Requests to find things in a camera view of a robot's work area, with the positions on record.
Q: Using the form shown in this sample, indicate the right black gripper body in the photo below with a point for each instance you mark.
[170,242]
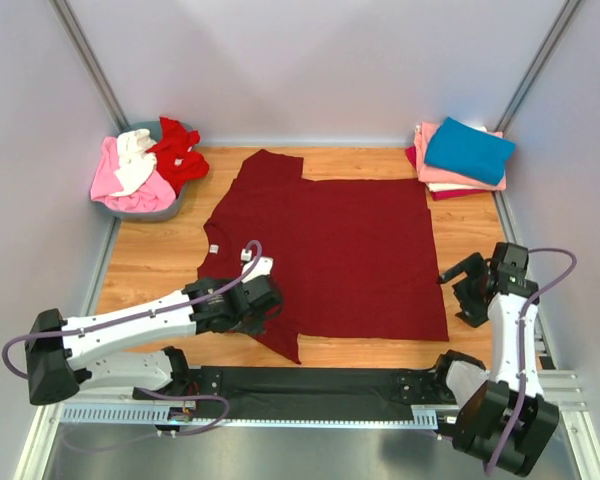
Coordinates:
[466,287]

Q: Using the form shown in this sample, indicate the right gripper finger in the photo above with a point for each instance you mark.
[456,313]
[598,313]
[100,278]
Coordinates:
[473,266]
[473,315]

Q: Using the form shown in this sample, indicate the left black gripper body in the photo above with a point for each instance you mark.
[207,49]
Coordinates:
[253,324]

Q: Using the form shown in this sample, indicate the dark red t-shirt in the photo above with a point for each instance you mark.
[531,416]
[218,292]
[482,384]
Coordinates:
[352,258]

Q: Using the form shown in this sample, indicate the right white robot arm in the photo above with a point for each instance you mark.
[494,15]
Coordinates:
[504,419]

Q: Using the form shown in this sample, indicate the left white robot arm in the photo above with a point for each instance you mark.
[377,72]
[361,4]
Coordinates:
[67,355]

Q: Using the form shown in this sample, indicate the magenta folded shirt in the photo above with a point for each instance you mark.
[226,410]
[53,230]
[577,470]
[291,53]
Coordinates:
[410,153]

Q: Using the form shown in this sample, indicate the white folded shirt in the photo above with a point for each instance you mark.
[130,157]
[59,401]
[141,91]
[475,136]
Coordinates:
[442,187]

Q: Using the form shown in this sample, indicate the black base mat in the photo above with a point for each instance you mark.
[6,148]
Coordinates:
[312,394]

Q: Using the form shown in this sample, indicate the salmon pink folded shirt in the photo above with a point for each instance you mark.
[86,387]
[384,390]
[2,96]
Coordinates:
[446,164]

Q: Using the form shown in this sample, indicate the blue folded shirt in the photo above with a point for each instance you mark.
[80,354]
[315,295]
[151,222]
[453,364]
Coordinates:
[489,150]

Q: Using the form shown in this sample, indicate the pink crumpled shirt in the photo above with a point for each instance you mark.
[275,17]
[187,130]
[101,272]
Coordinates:
[154,195]

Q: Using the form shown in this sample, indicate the bright red crumpled shirt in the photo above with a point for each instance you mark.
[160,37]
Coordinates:
[177,160]

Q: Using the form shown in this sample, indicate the white crumpled shirt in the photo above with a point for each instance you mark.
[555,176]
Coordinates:
[135,162]

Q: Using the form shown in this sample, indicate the grey laundry basket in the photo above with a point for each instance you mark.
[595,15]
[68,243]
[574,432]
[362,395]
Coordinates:
[157,216]

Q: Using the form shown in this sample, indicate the slotted grey cable duct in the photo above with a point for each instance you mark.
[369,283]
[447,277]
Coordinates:
[172,416]

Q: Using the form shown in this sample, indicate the aluminium frame rail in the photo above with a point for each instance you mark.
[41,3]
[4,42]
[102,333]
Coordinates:
[560,387]

